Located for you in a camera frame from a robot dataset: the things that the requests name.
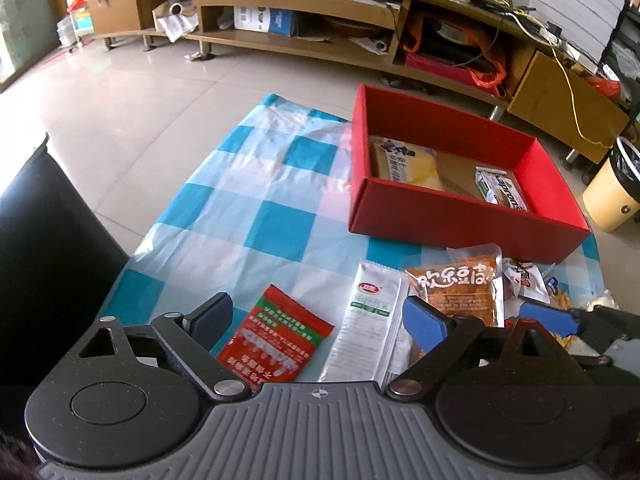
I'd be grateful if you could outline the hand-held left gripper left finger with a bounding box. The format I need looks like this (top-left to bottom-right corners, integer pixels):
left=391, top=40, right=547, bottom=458
left=77, top=292, right=251, bottom=402

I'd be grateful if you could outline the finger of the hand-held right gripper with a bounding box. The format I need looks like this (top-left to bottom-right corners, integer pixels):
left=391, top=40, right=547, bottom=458
left=519, top=300, right=588, bottom=339

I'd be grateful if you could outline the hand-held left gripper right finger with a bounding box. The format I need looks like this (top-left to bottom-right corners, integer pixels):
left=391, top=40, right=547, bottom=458
left=382, top=296, right=568, bottom=401

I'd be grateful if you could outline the red cardboard box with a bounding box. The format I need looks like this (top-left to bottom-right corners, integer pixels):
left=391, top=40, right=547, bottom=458
left=348, top=85, right=592, bottom=265

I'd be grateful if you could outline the small blue white snack packet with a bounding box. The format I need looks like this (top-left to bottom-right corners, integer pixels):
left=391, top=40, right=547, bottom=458
left=544, top=274, right=572, bottom=313

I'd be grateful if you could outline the small red white snack packet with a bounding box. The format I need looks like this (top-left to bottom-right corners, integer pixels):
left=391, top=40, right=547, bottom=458
left=501, top=257, right=550, bottom=306

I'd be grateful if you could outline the orange tofu snack packet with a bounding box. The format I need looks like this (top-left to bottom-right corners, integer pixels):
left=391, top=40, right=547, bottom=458
left=404, top=243, right=505, bottom=328

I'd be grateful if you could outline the red green snack packet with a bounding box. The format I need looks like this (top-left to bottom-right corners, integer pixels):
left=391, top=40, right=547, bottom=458
left=217, top=284, right=335, bottom=394

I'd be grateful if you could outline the long white green snack packet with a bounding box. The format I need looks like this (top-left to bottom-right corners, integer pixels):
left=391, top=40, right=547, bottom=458
left=318, top=260, right=408, bottom=385

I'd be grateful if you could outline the blue white checked tablecloth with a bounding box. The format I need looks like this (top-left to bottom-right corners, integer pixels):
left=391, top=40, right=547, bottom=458
left=102, top=92, right=608, bottom=386

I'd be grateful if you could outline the cream trash bin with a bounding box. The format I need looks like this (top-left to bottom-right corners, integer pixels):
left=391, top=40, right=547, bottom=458
left=582, top=135, right=640, bottom=234

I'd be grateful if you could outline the green white wafer packet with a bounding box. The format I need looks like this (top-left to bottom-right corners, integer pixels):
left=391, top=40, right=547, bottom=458
left=474, top=166, right=530, bottom=212

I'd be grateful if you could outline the yellow cake packet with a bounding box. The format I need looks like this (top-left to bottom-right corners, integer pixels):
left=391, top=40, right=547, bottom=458
left=370, top=136, right=444, bottom=192

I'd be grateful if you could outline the black chair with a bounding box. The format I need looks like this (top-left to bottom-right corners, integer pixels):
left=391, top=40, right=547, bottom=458
left=0, top=132, right=132, bottom=388

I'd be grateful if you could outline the orange shopping bag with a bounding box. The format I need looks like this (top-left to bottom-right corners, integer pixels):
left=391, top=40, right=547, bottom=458
left=401, top=9, right=510, bottom=98

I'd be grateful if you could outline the white power strip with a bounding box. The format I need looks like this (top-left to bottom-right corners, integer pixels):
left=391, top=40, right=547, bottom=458
left=536, top=24, right=599, bottom=72

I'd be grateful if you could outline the wooden tv cabinet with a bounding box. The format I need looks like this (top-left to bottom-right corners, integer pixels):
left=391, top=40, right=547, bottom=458
left=86, top=0, right=631, bottom=166

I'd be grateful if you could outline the crumpled paper wrap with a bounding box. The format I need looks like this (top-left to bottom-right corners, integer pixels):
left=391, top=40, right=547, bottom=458
left=151, top=0, right=202, bottom=44

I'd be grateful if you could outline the white blue appliance box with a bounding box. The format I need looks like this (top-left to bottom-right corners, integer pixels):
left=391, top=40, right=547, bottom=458
left=233, top=6, right=297, bottom=37

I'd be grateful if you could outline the plastic drawer unit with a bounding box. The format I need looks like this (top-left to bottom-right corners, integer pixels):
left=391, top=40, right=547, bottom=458
left=56, top=0, right=95, bottom=50

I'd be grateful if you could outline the yellow cable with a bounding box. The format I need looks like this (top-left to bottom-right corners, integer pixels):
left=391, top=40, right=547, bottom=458
left=507, top=7, right=615, bottom=149

